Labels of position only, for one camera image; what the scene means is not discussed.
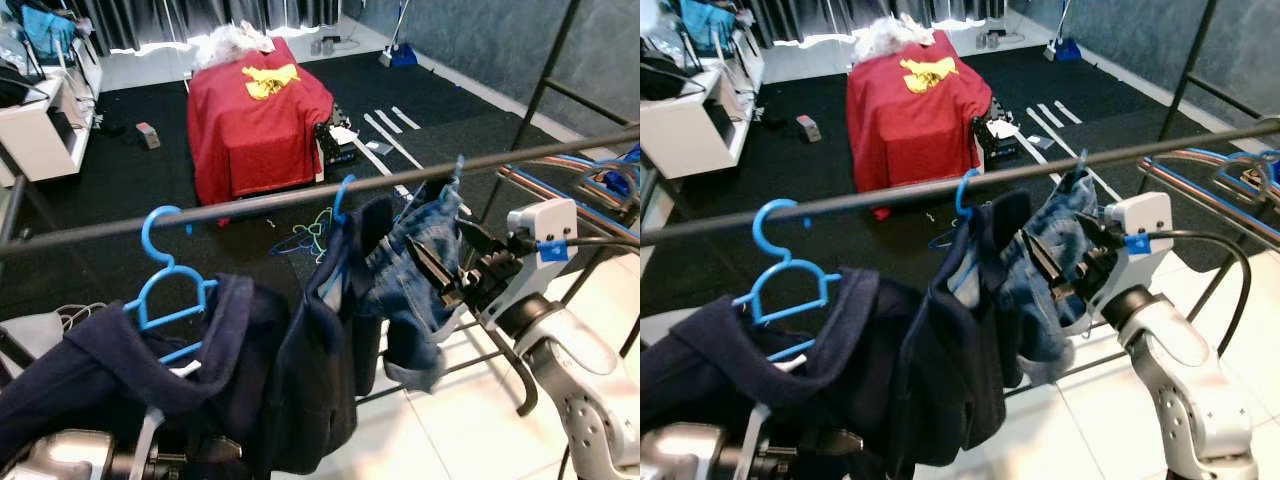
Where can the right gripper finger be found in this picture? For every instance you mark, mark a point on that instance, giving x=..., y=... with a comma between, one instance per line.
x=1055, y=268
x=440, y=272
x=478, y=240
x=1095, y=232

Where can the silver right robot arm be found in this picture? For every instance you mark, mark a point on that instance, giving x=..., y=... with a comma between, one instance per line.
x=590, y=400
x=1190, y=400

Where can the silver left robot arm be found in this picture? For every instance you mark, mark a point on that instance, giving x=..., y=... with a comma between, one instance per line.
x=690, y=455
x=60, y=455

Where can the blue plastic hanger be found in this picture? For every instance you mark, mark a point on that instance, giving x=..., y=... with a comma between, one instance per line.
x=1081, y=170
x=959, y=195
x=757, y=228
x=338, y=205
x=458, y=170
x=146, y=232

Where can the blue tape tag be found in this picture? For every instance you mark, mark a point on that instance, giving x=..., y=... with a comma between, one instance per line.
x=553, y=250
x=1137, y=244

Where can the blue denim jeans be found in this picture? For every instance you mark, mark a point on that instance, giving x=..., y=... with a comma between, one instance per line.
x=1040, y=320
x=410, y=310

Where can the long white floor strip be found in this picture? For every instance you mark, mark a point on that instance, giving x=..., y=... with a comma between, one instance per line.
x=390, y=140
x=1052, y=132

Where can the short white floor strip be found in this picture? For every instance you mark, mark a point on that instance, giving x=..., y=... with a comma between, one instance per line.
x=1051, y=115
x=1068, y=112
x=388, y=121
x=405, y=117

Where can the navy hoodie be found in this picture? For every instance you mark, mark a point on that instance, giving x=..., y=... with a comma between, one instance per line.
x=720, y=370
x=90, y=370

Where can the dark navy garment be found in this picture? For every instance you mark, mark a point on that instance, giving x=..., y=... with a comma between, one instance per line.
x=950, y=350
x=320, y=340

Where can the black crate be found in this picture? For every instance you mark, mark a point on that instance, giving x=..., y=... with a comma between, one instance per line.
x=995, y=135
x=335, y=145

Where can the blue dustpan with broom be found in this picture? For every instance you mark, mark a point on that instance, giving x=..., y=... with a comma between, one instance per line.
x=1066, y=48
x=402, y=55

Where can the red cloth with yellow print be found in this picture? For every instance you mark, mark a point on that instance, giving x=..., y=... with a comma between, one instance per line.
x=250, y=140
x=910, y=130

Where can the white cabinet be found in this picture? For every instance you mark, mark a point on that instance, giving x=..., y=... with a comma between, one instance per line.
x=35, y=140
x=690, y=135

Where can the black bag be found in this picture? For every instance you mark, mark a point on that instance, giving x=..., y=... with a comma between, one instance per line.
x=20, y=88
x=670, y=80

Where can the small grey box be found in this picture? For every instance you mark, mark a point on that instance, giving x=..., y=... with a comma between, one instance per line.
x=808, y=128
x=148, y=135

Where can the white fluffy bundle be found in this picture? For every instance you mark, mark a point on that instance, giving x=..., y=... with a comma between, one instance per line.
x=225, y=45
x=885, y=38

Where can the teal bag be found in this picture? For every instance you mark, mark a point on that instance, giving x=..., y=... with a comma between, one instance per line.
x=48, y=30
x=708, y=20

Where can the grey curtain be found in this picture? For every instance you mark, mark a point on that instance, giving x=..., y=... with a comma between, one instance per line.
x=850, y=12
x=200, y=15

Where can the black metal rack frame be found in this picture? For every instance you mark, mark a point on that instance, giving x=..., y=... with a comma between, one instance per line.
x=545, y=75
x=1190, y=70

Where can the black clothes rack rail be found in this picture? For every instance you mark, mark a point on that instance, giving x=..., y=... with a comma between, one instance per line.
x=880, y=196
x=260, y=200

